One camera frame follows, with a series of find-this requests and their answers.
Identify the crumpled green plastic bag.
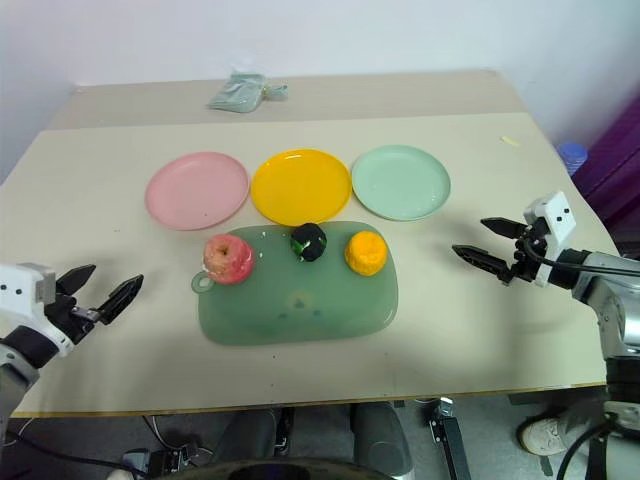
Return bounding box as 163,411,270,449
206,71,289,114

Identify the light green round plate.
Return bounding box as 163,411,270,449
350,144,452,222

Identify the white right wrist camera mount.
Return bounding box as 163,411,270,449
522,190,576,288

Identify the yellow round plate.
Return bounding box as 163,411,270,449
250,147,352,226

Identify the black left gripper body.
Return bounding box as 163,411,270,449
43,286,101,345

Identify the dark green vegetable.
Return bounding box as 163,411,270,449
289,222,328,263

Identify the pink round plate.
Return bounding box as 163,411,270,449
144,151,251,232

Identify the purple fabric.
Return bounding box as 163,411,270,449
569,102,640,256

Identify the black floor cable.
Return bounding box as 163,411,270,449
0,429,126,467

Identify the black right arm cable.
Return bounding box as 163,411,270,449
524,238,640,277

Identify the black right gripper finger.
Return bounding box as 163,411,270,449
451,244,514,282
480,216,527,240

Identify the black table leg bracket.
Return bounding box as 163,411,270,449
424,397,472,480

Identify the orange tangerine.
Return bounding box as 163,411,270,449
343,230,389,277

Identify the red apple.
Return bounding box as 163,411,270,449
202,233,257,286

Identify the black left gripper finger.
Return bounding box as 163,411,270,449
95,273,145,327
55,264,97,298

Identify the green translucent cutting board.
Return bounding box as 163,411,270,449
188,219,401,347

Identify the dark rounded robot leg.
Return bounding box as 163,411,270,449
349,402,414,480

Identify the white sneaker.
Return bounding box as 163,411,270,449
516,415,571,457

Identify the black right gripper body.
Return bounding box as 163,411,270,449
499,222,550,287

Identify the blue capped water bottle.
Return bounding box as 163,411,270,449
556,141,588,176

